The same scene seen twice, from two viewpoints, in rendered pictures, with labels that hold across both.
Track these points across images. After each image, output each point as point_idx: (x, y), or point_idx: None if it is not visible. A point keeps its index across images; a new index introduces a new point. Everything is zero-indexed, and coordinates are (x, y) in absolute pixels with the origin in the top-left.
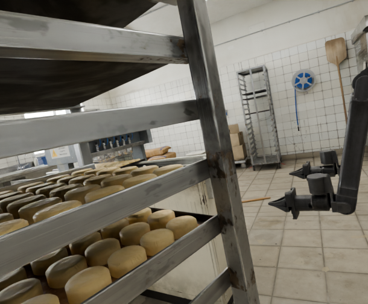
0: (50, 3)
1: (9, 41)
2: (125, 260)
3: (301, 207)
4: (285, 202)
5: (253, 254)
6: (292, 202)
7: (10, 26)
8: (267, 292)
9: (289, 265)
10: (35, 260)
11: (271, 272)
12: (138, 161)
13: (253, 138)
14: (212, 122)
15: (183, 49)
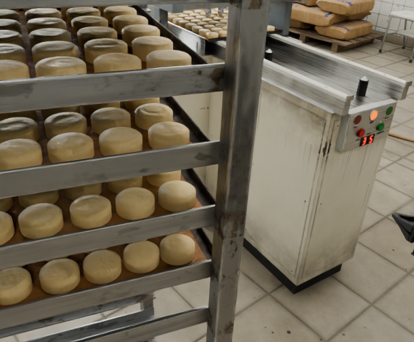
0: None
1: None
2: (95, 269)
3: None
4: (411, 229)
5: (388, 237)
6: None
7: None
8: (368, 296)
9: None
10: None
11: (395, 275)
12: (269, 32)
13: None
14: (224, 180)
15: (220, 80)
